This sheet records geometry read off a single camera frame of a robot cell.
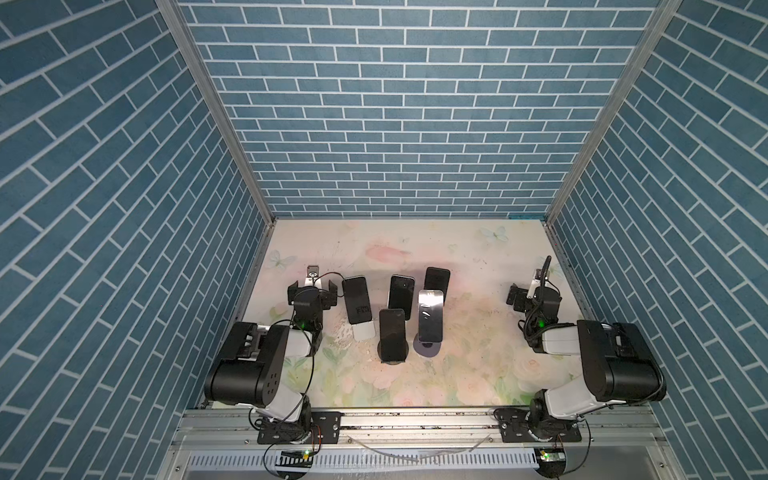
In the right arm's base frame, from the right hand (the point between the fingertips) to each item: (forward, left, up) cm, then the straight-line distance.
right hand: (529, 284), depth 94 cm
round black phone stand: (-22, +42, -5) cm, 48 cm away
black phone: (-5, +30, +8) cm, 31 cm away
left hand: (-5, +68, +3) cm, 68 cm away
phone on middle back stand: (-10, +40, +5) cm, 42 cm away
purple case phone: (-16, +31, +5) cm, 35 cm away
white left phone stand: (-17, +51, -5) cm, 54 cm away
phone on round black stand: (-18, +42, +3) cm, 46 cm away
